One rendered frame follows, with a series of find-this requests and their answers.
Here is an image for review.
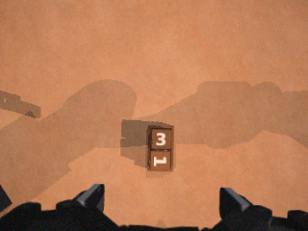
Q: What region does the brown rectangular tray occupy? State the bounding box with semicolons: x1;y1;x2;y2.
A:
147;125;174;171

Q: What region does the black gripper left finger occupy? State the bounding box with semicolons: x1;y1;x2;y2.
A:
0;184;134;231

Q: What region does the brown digit cube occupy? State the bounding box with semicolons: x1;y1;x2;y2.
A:
150;149;170;171
151;129;171;149

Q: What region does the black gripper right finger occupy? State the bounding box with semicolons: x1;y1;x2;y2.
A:
200;188;308;231

